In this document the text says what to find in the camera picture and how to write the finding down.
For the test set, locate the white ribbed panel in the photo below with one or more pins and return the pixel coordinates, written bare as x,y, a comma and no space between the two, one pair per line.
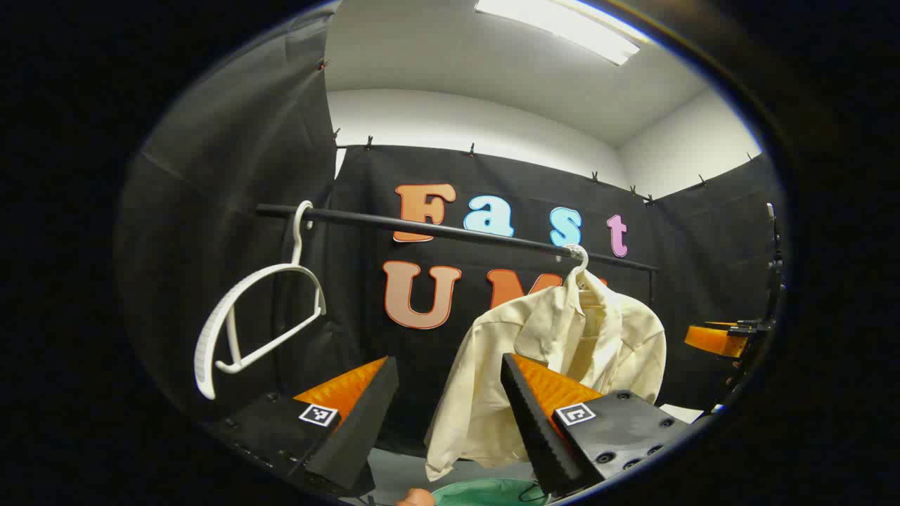
680,413

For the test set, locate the black clothes rail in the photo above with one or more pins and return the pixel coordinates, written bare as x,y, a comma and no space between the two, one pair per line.
365,221

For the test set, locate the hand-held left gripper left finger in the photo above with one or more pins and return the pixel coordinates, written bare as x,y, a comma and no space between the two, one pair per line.
358,429

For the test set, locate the black backdrop cloth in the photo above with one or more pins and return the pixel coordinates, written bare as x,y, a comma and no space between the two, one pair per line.
211,211

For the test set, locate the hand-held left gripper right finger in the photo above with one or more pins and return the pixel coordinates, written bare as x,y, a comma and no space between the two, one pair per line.
534,429

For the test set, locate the green laundry hamper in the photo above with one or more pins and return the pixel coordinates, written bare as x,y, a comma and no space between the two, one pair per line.
485,494

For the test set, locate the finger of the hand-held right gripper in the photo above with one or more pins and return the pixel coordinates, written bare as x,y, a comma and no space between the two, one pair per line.
714,341

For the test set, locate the cream shirt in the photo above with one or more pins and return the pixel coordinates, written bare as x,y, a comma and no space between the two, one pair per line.
492,365

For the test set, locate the row of black clips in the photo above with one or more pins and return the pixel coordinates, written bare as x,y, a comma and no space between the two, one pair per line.
471,150

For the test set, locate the ceiling light panel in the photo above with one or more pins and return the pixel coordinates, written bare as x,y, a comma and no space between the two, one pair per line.
562,24

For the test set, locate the white plastic hanger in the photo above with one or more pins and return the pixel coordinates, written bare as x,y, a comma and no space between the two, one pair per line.
202,365
583,263

